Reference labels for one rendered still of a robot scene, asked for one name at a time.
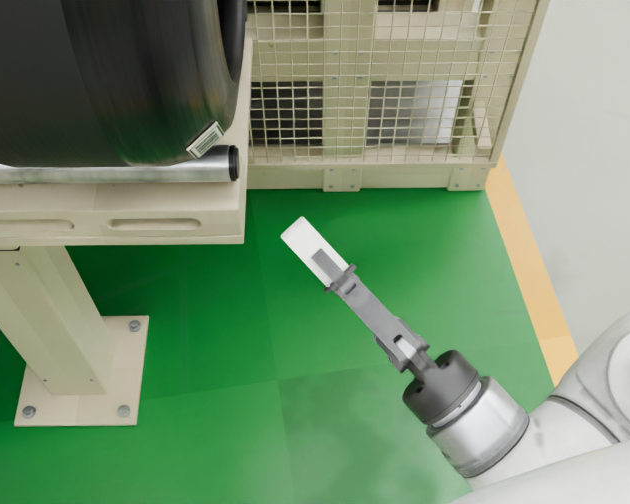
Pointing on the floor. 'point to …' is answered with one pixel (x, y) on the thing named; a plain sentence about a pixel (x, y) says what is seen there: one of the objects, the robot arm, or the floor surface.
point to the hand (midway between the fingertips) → (315, 252)
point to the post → (47, 316)
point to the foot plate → (125, 336)
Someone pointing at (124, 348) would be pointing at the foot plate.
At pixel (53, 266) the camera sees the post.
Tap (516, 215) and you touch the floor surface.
